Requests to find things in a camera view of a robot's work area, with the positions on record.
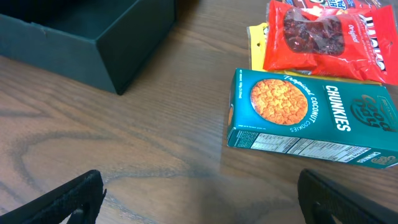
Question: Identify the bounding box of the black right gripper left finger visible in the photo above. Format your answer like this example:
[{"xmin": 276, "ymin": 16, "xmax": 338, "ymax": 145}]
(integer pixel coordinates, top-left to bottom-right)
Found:
[{"xmin": 1, "ymin": 170, "xmax": 106, "ymax": 224}]

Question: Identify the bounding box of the red Hello Panda box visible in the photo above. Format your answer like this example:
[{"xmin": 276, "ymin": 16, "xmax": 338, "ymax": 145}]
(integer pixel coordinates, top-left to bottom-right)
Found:
[{"xmin": 280, "ymin": 0, "xmax": 382, "ymax": 10}]

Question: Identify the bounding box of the dark green box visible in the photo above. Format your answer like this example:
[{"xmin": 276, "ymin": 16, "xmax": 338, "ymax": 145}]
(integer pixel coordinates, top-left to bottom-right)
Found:
[{"xmin": 1, "ymin": 0, "xmax": 177, "ymax": 95}]

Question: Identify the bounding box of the teal coconut cookie box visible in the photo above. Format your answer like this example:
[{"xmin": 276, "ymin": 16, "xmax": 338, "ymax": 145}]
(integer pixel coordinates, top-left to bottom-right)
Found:
[{"xmin": 227, "ymin": 68, "xmax": 397, "ymax": 169}]

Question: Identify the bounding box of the red Hacks candy bag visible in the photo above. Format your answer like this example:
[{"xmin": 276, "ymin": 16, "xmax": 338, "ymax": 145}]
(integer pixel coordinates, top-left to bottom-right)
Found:
[{"xmin": 264, "ymin": 1, "xmax": 397, "ymax": 85}]

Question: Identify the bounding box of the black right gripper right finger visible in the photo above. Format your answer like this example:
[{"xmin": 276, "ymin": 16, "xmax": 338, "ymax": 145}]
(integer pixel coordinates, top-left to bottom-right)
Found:
[{"xmin": 297, "ymin": 169, "xmax": 397, "ymax": 224}]

